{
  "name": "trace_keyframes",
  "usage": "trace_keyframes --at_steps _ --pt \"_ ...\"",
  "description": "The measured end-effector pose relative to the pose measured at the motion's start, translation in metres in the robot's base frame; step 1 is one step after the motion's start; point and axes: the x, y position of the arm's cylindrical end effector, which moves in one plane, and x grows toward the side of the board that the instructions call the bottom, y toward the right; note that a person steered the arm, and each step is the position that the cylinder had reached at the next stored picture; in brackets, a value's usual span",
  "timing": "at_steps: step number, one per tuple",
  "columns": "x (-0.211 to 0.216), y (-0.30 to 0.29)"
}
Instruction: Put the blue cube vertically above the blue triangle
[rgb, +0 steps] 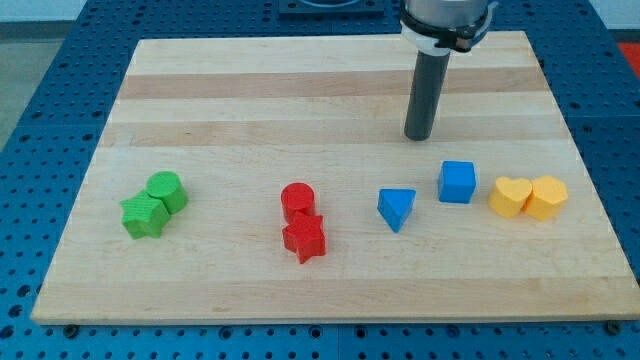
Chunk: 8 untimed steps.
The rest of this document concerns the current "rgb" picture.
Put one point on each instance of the wooden board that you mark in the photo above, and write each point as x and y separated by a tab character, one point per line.
239	119

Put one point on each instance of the blue robot base mount plate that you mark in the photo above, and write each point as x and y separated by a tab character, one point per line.
299	8

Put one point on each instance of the green cylinder block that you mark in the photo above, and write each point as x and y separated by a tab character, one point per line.
167	187

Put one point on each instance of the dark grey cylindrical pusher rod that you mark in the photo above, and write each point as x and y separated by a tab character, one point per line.
427	83

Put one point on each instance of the blue cube block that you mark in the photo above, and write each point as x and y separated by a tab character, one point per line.
456	182

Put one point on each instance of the red star block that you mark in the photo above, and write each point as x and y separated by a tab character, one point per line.
305	236

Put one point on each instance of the green star block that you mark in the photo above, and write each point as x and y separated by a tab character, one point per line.
144	216

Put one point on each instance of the yellow hexagon block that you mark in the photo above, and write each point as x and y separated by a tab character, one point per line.
547	198

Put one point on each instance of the blue triangle block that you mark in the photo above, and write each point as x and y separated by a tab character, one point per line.
395	206

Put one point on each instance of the red cylinder block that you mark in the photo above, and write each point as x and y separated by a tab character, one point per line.
296	198

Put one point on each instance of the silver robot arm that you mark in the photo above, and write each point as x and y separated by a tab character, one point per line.
437	28

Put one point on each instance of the yellow heart block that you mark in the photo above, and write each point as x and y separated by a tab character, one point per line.
508	195

